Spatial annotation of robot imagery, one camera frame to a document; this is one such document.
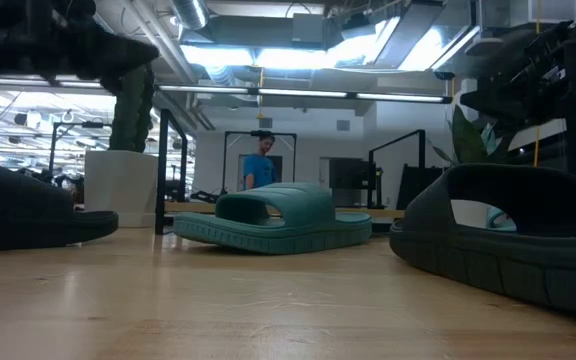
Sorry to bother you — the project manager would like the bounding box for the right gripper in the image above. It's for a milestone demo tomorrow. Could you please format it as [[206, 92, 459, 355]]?
[[460, 19, 569, 126]]

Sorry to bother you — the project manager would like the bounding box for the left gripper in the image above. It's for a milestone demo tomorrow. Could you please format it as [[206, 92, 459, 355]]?
[[0, 0, 160, 96]]

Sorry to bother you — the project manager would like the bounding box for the teal rubber slide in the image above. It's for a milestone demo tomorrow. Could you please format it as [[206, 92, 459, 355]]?
[[485, 206, 518, 233], [172, 182, 373, 256]]

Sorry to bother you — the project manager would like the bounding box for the black rubber slide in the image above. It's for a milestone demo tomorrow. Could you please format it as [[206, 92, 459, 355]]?
[[0, 159, 120, 254], [389, 163, 576, 319]]

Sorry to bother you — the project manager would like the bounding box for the green leafy artificial plant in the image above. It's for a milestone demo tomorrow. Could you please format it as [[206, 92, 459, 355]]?
[[430, 104, 514, 166]]

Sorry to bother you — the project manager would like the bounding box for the tall green cactus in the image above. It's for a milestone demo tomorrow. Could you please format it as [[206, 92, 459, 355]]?
[[109, 62, 157, 154]]

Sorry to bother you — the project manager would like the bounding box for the white round plant pot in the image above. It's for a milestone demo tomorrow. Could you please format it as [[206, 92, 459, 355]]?
[[450, 199, 489, 229]]

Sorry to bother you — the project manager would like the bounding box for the white hexagonal plant pot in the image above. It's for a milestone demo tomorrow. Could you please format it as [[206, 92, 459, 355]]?
[[84, 149, 160, 229]]

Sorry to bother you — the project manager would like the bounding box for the black background monitor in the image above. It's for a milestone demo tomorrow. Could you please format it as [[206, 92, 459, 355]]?
[[328, 157, 369, 190]]

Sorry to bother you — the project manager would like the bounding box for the person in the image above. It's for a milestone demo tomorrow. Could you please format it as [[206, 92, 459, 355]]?
[[241, 130, 278, 192]]

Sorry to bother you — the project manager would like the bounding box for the long ceiling tube light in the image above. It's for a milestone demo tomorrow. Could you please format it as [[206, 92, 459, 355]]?
[[157, 83, 453, 105]]

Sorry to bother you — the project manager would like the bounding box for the silver ceiling air duct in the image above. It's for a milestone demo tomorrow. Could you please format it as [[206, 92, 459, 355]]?
[[170, 0, 210, 31]]

